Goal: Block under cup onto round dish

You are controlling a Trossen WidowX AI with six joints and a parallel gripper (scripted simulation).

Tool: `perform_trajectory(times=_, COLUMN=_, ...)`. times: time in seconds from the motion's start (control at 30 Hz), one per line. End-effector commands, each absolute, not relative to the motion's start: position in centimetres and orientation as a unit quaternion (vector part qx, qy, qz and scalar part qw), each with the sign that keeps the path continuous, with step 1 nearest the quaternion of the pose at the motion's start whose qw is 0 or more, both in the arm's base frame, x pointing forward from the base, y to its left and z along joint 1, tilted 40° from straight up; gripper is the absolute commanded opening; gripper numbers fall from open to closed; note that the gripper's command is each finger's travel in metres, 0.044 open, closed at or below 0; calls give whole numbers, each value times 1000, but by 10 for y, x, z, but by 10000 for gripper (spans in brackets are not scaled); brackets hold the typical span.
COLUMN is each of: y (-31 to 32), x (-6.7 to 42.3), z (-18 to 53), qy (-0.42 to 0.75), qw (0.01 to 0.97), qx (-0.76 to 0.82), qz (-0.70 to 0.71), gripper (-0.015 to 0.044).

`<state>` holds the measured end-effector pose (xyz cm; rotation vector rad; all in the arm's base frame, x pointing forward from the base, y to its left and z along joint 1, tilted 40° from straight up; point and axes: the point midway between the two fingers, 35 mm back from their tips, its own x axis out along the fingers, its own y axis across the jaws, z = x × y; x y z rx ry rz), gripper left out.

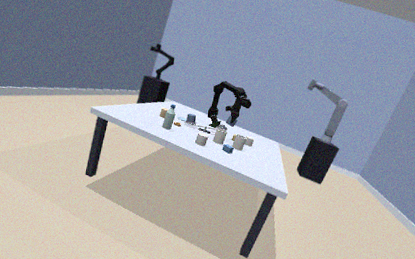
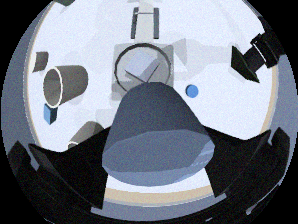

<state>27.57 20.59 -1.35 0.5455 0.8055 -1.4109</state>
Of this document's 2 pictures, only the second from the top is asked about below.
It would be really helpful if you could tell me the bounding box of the small blue block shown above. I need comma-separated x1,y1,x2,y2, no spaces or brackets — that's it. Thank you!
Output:
44,103,57,125

